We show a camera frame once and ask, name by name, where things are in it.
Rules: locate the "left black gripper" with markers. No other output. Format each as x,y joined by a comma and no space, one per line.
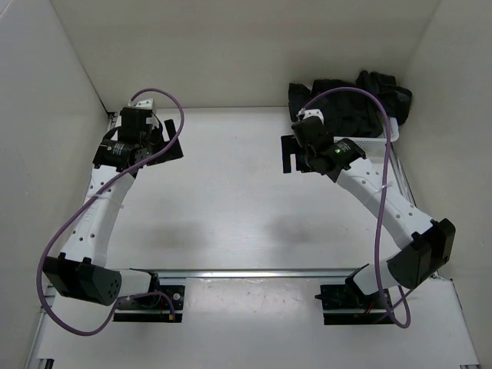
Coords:
173,153

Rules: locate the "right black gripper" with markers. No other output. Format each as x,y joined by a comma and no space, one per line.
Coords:
290,146

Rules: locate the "black trousers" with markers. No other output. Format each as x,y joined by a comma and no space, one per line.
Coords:
351,114

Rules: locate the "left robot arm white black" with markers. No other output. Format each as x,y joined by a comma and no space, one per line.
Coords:
79,270

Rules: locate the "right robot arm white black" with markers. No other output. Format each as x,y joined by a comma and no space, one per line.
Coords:
425,244

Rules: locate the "white perforated plastic basket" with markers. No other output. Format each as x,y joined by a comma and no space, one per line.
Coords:
375,147

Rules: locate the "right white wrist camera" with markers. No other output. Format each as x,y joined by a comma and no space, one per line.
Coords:
306,113

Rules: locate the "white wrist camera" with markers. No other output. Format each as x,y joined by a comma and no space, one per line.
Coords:
146,104
306,113

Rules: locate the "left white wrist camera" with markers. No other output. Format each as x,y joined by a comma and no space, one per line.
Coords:
146,104

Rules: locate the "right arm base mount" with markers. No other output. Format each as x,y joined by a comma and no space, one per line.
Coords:
342,306

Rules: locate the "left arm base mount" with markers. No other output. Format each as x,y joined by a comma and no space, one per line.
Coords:
154,309

